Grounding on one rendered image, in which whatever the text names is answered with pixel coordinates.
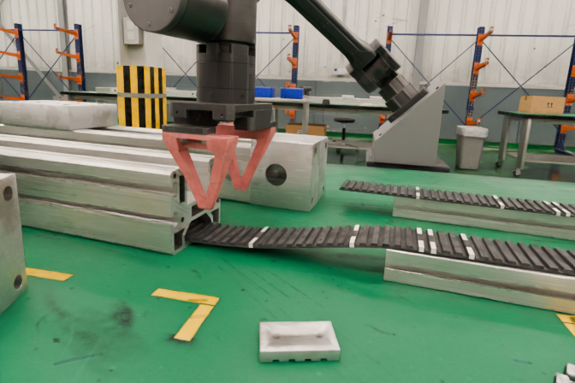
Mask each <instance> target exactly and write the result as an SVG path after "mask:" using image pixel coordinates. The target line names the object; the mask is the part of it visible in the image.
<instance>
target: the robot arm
mask: <svg viewBox="0 0 575 383"><path fill-rule="evenodd" d="M259 1H260V0H123V2H124V6H125V10H126V11H127V15H128V17H129V18H130V20H131V21H132V22H133V24H134V25H135V26H137V27H138V28H139V29H141V30H143V31H146V32H153V33H157V34H161V35H165V36H170V37H174V38H181V39H185V40H189V41H193V42H197V43H199V44H196V71H197V92H196V97H197V101H180V102H169V107H170V116H172V117H174V123H172V124H165V125H162V137H163V142H164V143H165V145H166V146H167V148H168V150H169V152H170V154H171V155H172V157H173V158H174V159H175V162H176V163H177V165H178V167H179V168H180V170H181V172H182V173H183V175H184V176H185V178H186V180H187V183H188V185H189V187H190V189H191V191H192V193H193V196H194V198H195V200H196V202H197V204H198V206H199V207H200V208H201V209H214V207H215V204H216V201H217V198H218V196H219V193H220V190H221V188H222V184H223V181H224V179H225V177H226V174H227V172H228V171H229V174H230V177H231V180H232V182H233V185H234V189H236V190H242V191H245V190H247V188H248V186H249V184H250V182H251V180H252V177H253V175H254V174H255V171H256V169H257V167H258V164H259V163H260V161H261V159H262V157H263V156H264V153H265V151H266V150H267V148H268V146H269V144H270V142H271V140H272V139H273V137H274V135H275V133H276V121H271V116H272V103H254V102H255V67H256V31H257V3H258V2H259ZM285 1H286V2H288V3H289V4H290V5H291V6H292V7H293V8H294V9H296V10H297V11H298V12H299V13H300V14H301V15H302V16H303V17H304V18H305V19H306V20H307V21H308V22H310V23H311V24H312V25H313V26H314V27H315V28H316V29H317V30H318V31H319V32H320V33H321V34H322V35H323V36H324V37H325V38H326V39H327V40H328V41H329V42H330V43H331V44H332V45H333V46H334V47H335V48H336V49H338V50H339V51H340V52H341V53H342V54H343V55H344V56H345V57H346V59H347V60H348V61H349V64H347V65H346V70H347V71H348V73H349V74H350V75H351V76H352V77H353V78H354V79H355V80H356V81H357V82H358V83H359V85H360V86H361V87H362V88H363V89H364V90H365V91H366V92H368V93H369V94H371V93H372V92H373V91H375V90H376V89H377V88H378V87H380V88H381V90H380V91H379V92H378V93H379V94H380V95H381V96H382V98H383V99H384V100H385V101H386V103H385V105H386V106H387V107H388V108H389V109H390V110H391V113H389V114H388V117H387V120H388V121H389V122H390V123H392V122H393V121H395V120H396V119H397V118H398V117H400V116H401V115H402V114H404V113H405V112H406V111H407V110H409V108H411V106H413V105H414V104H415V103H417V102H418V101H419V100H420V99H422V98H423V97H424V96H426V95H427V94H428V93H429V91H428V90H427V89H426V88H425V86H424V85H423V86H422V87H421V88H420V89H418V90H417V89H416V88H415V87H414V85H413V84H412V83H411V82H409V83H408V82H407V81H406V80H405V78H404V77H403V76H402V75H401V74H399V73H398V72H397V70H398V69H399V68H401V65H400V64H399V63H398V61H397V60H396V59H395V58H394V56H393V55H392V54H391V53H390V52H389V51H388V49H387V48H386V47H385V46H384V45H383V44H381V43H380V42H379V41H378V40H377V39H376V38H375V39H374V40H373V41H372V42H371V43H370V44H368V43H367V42H365V41H364V40H362V39H361V38H359V37H357V36H356V35H355V34H354V33H353V32H352V31H351V30H350V29H349V28H348V27H347V26H346V25H345V24H344V23H343V22H342V21H341V20H340V19H339V18H338V17H337V16H336V15H335V14H334V13H333V12H332V11H331V10H330V9H329V8H328V7H327V6H326V5H325V4H324V3H323V2H322V1H321V0H285ZM397 75H398V76H397ZM218 121H224V122H225V121H226V122H232V121H233V122H234V124H229V123H222V124H217V122H218ZM216 132H217V134H216ZM239 138H249V139H256V140H257V144H256V146H255V149H254V151H253V153H252V156H251V159H250V161H249V163H248V165H247V167H246V171H245V172H244V175H243V177H242V176H241V175H240V170H239V167H238V163H237V158H236V153H235V148H236V146H237V144H238V140H239ZM188 148H193V149H201V150H208V151H211V152H213V153H214V155H215V157H214V162H213V167H212V172H211V177H210V184H209V186H208V190H207V192H206V193H205V192H204V190H203V187H202V185H201V183H200V180H199V177H198V174H197V171H196V169H195V167H194V165H193V160H192V158H191V156H190V153H189V151H188Z"/></svg>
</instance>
